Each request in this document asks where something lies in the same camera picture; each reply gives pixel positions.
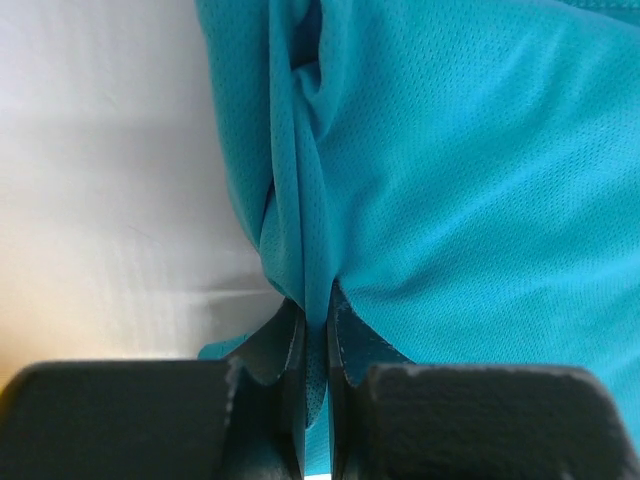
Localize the teal t shirt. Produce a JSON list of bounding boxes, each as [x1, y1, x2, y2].
[[196, 1, 639, 475]]

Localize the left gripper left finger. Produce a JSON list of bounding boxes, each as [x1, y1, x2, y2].
[[1, 301, 306, 479]]

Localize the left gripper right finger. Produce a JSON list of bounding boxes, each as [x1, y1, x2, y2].
[[327, 287, 639, 479]]

